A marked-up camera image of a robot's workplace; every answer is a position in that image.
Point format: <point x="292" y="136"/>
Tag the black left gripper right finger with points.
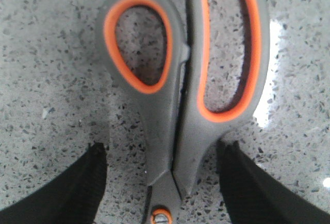
<point x="253" y="196"/>

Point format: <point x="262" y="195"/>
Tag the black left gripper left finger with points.
<point x="72" y="197"/>

